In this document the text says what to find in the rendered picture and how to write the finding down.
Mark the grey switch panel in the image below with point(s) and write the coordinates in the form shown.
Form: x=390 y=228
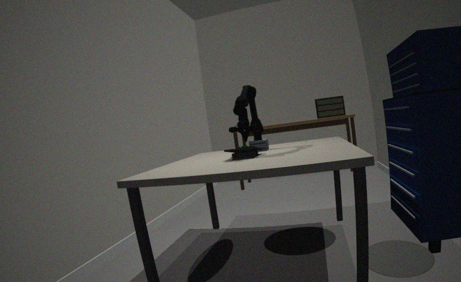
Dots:
x=244 y=152

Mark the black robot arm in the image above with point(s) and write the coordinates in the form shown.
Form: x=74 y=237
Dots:
x=247 y=97

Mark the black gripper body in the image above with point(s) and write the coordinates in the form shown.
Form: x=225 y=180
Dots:
x=235 y=129

